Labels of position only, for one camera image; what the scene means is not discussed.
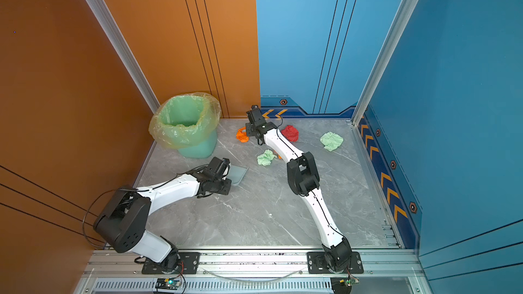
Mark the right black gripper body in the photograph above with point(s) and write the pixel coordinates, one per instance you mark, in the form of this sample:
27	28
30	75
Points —
250	130

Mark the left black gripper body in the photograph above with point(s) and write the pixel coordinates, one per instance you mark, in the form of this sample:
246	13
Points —
222	186

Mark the grey-blue dustpan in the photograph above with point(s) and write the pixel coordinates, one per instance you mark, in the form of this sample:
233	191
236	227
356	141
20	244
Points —
236	174

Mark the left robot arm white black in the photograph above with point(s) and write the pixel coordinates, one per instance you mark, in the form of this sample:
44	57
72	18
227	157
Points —
123	221

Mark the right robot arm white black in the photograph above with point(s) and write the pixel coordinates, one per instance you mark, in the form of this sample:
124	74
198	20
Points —
304	181

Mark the orange paper scrap far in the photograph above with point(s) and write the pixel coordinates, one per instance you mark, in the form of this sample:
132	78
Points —
242	136

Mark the green trash bin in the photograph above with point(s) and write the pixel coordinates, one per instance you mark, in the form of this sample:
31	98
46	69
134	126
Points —
202	150

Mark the light green paper scrap near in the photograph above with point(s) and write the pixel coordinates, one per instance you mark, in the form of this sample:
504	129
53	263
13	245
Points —
266	158

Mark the light green paper scrap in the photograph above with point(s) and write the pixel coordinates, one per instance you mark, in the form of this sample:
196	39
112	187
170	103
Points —
331	141
266	158

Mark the red paper scrap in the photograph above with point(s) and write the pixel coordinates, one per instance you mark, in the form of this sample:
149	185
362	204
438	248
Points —
290	133

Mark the yellow plastic bin liner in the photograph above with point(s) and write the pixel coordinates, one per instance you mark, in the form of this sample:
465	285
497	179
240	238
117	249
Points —
185	120

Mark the light green paper scrap far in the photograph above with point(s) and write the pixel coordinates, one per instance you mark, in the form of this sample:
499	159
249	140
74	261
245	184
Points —
331	141

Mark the left circuit board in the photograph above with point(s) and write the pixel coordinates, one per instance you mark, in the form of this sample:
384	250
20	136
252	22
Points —
169	285

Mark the circuit board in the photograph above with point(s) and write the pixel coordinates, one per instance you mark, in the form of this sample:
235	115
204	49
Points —
169	285
343	285

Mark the right circuit board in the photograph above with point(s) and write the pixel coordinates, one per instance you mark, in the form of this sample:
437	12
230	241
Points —
343	285

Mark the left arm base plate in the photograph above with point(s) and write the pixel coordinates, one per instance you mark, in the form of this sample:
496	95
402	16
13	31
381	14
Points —
185	263

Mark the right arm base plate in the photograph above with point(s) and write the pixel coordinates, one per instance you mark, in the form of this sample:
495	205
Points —
323	263

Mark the aluminium mounting rail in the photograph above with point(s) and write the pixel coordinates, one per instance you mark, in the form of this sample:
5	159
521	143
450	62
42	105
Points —
256	270

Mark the right aluminium corner post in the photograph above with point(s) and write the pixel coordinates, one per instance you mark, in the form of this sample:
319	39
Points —
395	32

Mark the aluminium corner post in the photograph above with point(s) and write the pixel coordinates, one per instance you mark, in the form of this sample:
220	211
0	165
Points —
395	32
110	27

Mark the left aluminium corner post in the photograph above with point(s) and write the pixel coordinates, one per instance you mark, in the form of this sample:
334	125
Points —
110	27

